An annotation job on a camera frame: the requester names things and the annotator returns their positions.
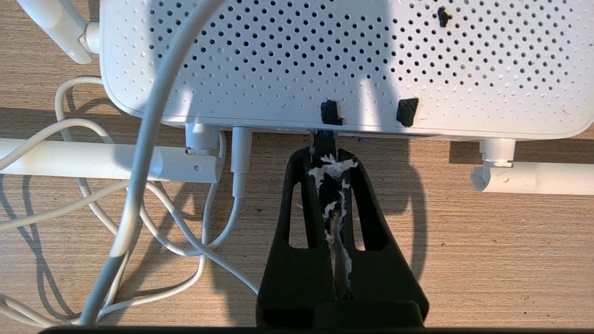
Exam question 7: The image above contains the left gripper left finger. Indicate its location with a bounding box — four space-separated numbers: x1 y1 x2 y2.
257 148 336 326

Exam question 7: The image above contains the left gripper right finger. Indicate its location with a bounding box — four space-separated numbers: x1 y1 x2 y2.
334 148 429 303

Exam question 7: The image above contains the black cable with round disc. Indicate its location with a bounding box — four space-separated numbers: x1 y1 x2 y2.
308 130 338 161

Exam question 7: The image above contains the white adapter cable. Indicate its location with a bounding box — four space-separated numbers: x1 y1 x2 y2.
0 0 260 328

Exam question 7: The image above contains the white router with antennas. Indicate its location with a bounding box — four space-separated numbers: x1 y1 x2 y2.
0 0 594 195

